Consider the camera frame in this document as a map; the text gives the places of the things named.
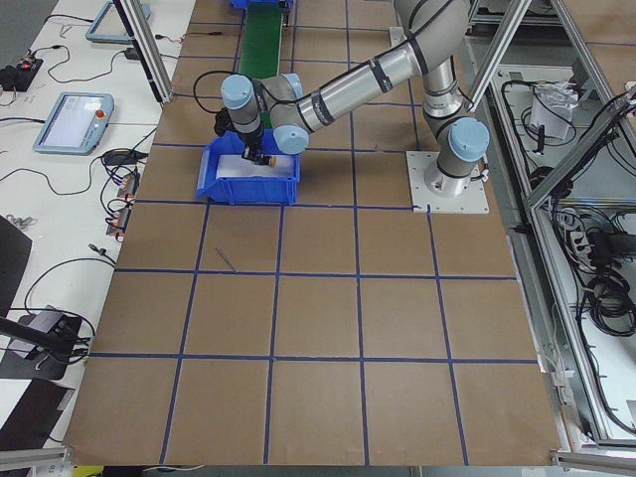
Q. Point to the white foam bin liner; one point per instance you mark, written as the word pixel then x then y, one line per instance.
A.
pixel 233 166

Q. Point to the far teach pendant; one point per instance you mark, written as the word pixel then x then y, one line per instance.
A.
pixel 107 27

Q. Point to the blue destination bin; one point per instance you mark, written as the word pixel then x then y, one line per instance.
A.
pixel 244 4

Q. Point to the aluminium frame post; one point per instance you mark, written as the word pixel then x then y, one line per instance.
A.
pixel 138 29

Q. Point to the blue source bin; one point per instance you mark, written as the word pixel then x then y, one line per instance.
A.
pixel 226 178

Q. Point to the green conveyor belt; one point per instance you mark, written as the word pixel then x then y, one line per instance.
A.
pixel 261 40

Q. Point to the teach pendant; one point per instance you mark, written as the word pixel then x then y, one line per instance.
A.
pixel 107 27
pixel 75 124

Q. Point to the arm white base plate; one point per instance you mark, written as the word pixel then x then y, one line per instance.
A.
pixel 434 193

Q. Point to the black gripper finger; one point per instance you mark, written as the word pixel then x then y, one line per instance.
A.
pixel 254 155

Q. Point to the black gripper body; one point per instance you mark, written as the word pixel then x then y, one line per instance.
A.
pixel 251 140

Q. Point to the near teach pendant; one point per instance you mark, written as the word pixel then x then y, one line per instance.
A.
pixel 75 124

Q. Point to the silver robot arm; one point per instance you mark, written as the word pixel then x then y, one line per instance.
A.
pixel 433 30

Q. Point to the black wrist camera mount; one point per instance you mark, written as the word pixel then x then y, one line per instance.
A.
pixel 223 122

